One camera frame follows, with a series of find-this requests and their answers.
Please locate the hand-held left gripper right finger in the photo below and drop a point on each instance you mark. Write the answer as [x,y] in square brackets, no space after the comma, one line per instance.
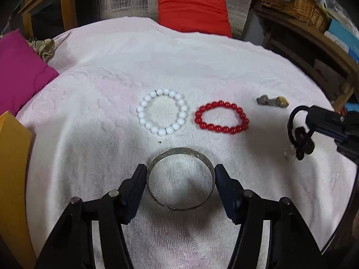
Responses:
[227,199]

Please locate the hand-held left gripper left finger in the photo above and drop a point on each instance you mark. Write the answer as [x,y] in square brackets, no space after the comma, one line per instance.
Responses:
[134,196]

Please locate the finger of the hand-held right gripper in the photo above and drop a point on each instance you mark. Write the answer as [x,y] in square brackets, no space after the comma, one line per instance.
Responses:
[326,123]

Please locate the silver metal bangle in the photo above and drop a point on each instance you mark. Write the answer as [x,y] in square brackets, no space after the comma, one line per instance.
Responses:
[179,152]

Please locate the wooden shelf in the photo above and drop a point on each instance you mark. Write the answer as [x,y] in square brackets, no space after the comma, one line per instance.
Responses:
[314,44]

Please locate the white fluffy blanket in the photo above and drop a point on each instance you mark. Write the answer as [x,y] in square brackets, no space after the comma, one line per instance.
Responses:
[112,117]

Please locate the yellow cushion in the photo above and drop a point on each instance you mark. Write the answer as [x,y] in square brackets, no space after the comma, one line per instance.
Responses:
[14,179]

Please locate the wicker basket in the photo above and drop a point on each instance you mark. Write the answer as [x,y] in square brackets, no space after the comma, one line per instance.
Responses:
[297,2]

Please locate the magenta cushion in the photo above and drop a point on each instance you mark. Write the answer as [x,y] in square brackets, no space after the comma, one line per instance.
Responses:
[19,70]

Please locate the crumpled beige paper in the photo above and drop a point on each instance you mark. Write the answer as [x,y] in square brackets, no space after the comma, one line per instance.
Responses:
[43,47]

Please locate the red cushion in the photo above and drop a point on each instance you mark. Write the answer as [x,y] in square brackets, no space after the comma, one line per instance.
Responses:
[193,11]

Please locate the silver insulation sheet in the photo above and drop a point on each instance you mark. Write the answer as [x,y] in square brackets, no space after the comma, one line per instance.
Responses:
[131,0]

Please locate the wooden cabinet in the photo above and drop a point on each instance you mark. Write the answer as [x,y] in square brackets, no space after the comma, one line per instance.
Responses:
[49,8]

